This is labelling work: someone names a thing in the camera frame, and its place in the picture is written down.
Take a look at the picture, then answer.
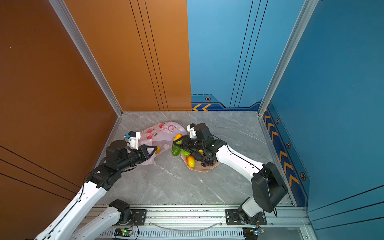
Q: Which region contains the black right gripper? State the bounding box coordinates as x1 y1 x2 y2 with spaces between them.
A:
173 135 207 154

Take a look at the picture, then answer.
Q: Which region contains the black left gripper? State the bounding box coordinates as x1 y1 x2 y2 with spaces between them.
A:
117 144 158 174

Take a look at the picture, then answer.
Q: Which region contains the green yellow cucumber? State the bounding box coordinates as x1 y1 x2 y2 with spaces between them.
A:
171 134 183 157

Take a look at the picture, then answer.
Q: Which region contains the pink printed plastic bag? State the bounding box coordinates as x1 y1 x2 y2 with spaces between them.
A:
139 122 187 166

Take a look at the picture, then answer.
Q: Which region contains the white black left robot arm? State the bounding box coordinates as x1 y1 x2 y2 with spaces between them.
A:
36 140 159 240

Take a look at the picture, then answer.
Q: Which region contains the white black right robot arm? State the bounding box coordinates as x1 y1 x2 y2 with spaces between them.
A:
173 123 288 225

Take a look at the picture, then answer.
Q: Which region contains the green custard apple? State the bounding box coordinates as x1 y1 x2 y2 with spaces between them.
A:
181 149 191 157

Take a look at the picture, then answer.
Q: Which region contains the orange yellow peach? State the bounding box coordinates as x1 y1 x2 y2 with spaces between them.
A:
187 155 196 168

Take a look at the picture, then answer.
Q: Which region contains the beige wavy fruit plate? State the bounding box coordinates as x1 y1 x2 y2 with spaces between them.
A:
180 150 220 173

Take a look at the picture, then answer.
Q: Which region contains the dark purple grape bunch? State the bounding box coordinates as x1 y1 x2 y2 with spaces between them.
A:
201 158 215 168

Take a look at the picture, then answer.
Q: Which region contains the left green circuit board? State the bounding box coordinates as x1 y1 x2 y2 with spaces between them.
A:
114 228 134 238

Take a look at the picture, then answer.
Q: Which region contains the green circuit board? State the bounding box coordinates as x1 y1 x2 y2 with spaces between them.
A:
250 228 265 236
114 228 134 238

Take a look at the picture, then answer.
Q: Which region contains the right green circuit board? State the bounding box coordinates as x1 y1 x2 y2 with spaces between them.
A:
250 228 265 236

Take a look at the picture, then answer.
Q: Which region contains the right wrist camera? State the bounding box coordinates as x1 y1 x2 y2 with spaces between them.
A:
187 123 197 139

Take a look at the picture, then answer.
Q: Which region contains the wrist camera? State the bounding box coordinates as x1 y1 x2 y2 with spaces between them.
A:
187 123 197 139
124 131 141 150

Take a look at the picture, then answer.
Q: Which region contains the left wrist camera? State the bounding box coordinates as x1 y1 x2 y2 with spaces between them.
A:
124 131 141 150

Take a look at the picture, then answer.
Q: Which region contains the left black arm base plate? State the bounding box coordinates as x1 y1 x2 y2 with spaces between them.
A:
127 209 148 226

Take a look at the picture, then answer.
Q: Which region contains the aluminium front rail frame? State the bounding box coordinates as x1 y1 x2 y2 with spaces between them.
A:
97 204 317 240

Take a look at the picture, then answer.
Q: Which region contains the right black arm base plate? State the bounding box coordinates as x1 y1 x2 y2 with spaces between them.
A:
225 209 268 226

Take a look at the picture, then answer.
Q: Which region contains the left aluminium corner post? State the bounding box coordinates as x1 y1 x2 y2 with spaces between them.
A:
49 0 123 117

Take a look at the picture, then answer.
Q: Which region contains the aluminium corner post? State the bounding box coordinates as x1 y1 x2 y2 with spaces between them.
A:
49 0 123 117
258 0 319 117

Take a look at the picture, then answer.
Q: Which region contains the right aluminium corner post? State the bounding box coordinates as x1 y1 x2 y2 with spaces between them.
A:
258 0 319 117

